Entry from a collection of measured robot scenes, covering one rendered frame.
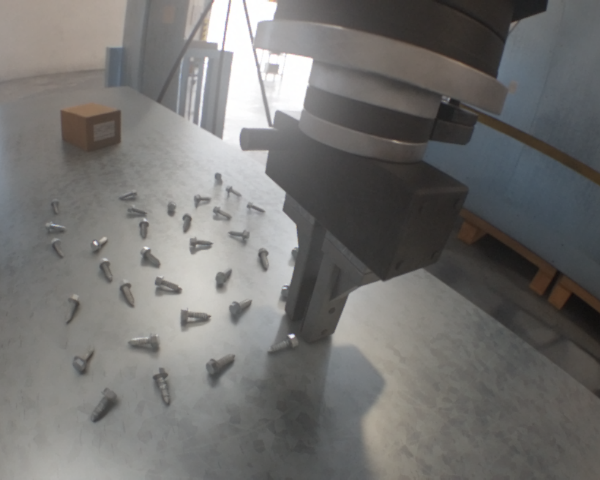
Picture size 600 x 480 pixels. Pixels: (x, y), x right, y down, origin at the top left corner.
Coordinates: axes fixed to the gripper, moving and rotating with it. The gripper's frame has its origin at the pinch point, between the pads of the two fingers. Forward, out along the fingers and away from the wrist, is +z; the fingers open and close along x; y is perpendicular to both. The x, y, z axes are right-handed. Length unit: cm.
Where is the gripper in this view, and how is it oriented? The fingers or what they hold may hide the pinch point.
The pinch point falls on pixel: (314, 304)
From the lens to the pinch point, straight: 26.1
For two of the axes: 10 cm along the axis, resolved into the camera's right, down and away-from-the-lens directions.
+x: 5.1, 5.4, -6.7
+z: -1.9, 8.3, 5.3
